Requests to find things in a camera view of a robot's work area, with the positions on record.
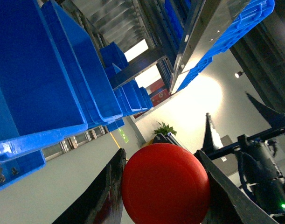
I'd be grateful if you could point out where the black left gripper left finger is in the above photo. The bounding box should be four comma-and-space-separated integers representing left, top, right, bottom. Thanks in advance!
53, 148, 126, 224

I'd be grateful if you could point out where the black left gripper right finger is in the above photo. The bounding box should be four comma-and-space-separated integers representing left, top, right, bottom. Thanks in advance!
194, 150, 277, 224

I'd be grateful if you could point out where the red mushroom push button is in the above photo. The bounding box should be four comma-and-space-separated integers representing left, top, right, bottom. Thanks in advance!
121, 143, 210, 224

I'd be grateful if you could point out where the blue bin with buttons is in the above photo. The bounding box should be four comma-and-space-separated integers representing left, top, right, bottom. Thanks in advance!
0, 0, 122, 163

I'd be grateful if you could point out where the green potted plant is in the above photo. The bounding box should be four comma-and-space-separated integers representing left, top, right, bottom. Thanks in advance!
153, 121, 177, 136

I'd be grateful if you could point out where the ceiling spot lamp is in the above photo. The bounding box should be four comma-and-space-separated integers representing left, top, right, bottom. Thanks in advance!
235, 71, 244, 78

